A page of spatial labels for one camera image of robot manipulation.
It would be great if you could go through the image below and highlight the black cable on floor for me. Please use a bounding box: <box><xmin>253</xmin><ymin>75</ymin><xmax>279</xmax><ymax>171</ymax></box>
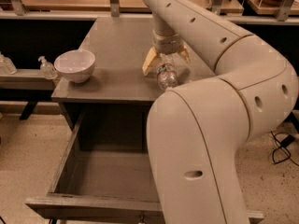
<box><xmin>269</xmin><ymin>130</ymin><xmax>299</xmax><ymax>167</ymax></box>

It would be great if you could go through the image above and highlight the wooden background desk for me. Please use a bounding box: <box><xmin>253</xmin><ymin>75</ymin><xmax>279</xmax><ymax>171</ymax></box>
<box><xmin>21</xmin><ymin>0</ymin><xmax>208</xmax><ymax>13</ymax></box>

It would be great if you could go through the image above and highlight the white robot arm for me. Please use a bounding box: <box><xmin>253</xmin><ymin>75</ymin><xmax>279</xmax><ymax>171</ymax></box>
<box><xmin>143</xmin><ymin>0</ymin><xmax>298</xmax><ymax>224</ymax></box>

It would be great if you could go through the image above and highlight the clear plastic water bottle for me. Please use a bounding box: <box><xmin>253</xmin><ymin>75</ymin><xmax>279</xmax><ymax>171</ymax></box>
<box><xmin>157</xmin><ymin>54</ymin><xmax>178</xmax><ymax>91</ymax></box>

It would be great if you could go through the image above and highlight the clear sanitizer pump bottle left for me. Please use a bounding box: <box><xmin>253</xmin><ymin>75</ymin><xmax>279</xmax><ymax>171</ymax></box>
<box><xmin>38</xmin><ymin>56</ymin><xmax>58</xmax><ymax>79</ymax></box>

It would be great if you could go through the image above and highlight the clear bottle far left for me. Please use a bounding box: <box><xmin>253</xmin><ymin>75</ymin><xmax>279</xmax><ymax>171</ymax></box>
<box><xmin>0</xmin><ymin>52</ymin><xmax>17</xmax><ymax>75</ymax></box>

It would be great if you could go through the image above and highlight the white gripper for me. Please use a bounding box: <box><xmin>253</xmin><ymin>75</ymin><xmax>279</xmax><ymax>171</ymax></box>
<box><xmin>142</xmin><ymin>32</ymin><xmax>191</xmax><ymax>77</ymax></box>

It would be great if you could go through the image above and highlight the grey cabinet with top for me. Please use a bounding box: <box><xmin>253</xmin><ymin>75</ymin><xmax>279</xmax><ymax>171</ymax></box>
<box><xmin>50</xmin><ymin>15</ymin><xmax>219</xmax><ymax>140</ymax></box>

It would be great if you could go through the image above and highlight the open grey top drawer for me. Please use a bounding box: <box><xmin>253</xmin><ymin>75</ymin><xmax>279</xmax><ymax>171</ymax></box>
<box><xmin>26</xmin><ymin>105</ymin><xmax>259</xmax><ymax>224</ymax></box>

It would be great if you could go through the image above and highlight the white ceramic bowl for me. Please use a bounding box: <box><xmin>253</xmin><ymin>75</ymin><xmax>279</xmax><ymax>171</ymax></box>
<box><xmin>54</xmin><ymin>49</ymin><xmax>95</xmax><ymax>83</ymax></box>

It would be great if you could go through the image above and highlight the grey left shelf bench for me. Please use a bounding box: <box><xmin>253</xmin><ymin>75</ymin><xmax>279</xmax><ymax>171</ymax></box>
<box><xmin>0</xmin><ymin>69</ymin><xmax>60</xmax><ymax>120</ymax></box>

